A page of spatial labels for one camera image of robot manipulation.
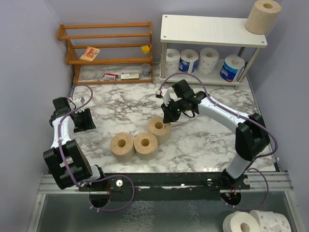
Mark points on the brown paper roll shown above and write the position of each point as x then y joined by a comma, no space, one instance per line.
146,146
263,16
122,147
161,130

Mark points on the pink dotted roll foreground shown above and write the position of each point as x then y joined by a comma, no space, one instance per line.
271,222

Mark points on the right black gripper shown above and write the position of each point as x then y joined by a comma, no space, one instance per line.
168,117

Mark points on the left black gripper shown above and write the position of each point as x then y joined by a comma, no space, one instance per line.
88,123

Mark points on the pink dotted roll back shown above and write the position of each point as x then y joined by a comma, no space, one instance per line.
208,58

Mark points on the red white small box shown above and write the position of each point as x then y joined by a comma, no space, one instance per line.
109,77

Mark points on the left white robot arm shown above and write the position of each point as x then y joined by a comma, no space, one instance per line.
65,159

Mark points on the yellow cube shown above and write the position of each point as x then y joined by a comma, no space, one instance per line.
145,49

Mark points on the orange patterned booklet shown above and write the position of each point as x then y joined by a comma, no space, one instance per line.
89,54

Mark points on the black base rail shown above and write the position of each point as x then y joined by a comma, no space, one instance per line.
130,187

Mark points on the blue Tempo roll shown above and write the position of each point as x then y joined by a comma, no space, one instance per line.
232,67

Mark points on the white two-tier shelf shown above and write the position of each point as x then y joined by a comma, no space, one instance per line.
210,31

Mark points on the small grey cup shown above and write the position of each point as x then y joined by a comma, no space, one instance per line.
146,69

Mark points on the pink dotted roll front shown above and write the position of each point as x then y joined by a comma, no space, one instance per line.
172,61

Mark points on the plain white roll foreground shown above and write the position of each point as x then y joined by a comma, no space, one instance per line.
240,222

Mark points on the brown wooden rack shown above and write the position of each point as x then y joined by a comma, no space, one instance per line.
73,59

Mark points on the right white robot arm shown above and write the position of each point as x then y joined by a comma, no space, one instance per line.
251,137

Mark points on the pink dotted roll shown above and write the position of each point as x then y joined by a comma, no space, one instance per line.
208,58
172,61

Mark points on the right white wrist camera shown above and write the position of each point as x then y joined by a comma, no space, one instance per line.
164,94

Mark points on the white green flat box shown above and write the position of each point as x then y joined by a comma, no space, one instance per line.
129,75

